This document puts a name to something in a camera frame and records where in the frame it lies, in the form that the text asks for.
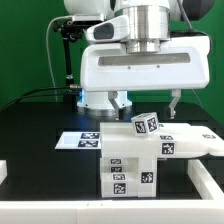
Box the white marker base plate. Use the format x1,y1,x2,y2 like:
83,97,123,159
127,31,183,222
55,132,101,150

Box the white obstacle fence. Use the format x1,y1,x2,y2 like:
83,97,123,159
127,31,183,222
0,160,224,224

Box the white camera cable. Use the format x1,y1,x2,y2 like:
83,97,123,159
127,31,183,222
45,15,74,103

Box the background camera on stand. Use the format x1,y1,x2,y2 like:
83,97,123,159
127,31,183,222
72,14,104,27

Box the white chair back frame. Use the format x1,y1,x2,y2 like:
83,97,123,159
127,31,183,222
100,123,224,159

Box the white block at left edge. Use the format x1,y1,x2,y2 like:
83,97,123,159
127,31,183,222
0,160,7,185

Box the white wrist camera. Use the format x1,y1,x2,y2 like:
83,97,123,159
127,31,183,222
85,15,130,43

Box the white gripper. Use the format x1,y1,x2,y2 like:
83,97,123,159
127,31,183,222
80,36,210,120

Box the white small cube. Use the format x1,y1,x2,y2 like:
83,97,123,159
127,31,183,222
131,112,159,136

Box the black cables on table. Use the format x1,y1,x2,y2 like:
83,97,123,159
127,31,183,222
0,85,83,113

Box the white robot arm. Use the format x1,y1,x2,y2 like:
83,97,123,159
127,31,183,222
64,0,215,118

